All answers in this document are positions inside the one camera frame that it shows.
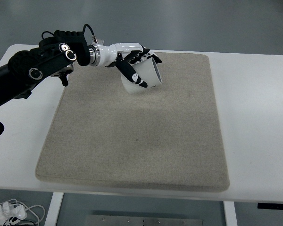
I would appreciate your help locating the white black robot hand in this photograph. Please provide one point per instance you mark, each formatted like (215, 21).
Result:
(106, 55)

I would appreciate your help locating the white cup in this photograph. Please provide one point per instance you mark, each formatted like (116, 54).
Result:
(148, 72)

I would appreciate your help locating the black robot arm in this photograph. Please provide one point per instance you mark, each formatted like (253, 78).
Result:
(55, 55)

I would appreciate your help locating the small grey square object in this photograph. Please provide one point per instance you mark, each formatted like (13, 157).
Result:
(100, 41)

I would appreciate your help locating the beige felt mat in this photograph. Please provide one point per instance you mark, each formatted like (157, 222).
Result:
(167, 137)

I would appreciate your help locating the metal floor plate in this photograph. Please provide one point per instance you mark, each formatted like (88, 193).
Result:
(106, 220)

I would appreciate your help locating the white table leg right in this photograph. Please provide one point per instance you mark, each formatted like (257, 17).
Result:
(230, 213)

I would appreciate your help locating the white table leg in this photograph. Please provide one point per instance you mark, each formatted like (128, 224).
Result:
(230, 213)
(54, 208)

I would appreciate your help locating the white table leg left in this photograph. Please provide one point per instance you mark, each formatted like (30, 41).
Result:
(54, 208)

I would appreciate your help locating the black table control panel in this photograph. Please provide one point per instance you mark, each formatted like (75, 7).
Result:
(270, 206)

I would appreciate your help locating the white power strip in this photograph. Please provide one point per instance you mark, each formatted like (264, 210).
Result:
(9, 210)

